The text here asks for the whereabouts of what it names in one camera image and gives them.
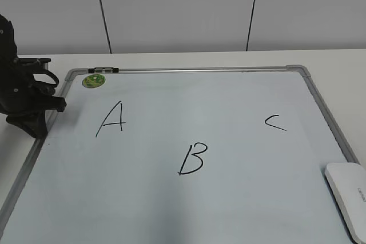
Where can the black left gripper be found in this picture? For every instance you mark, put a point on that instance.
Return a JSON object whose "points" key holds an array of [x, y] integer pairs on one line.
{"points": [[26, 91]]}

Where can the black and silver board clip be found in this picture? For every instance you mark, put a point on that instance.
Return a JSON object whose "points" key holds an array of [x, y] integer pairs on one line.
{"points": [[103, 70]]}

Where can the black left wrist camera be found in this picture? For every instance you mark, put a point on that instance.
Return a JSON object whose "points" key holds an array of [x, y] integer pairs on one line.
{"points": [[35, 62]]}

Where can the white whiteboard eraser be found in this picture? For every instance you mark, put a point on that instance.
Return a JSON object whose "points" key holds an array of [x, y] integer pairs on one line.
{"points": [[347, 182]]}

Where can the white whiteboard with grey frame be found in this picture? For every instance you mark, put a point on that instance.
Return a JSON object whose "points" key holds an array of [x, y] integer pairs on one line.
{"points": [[233, 155]]}

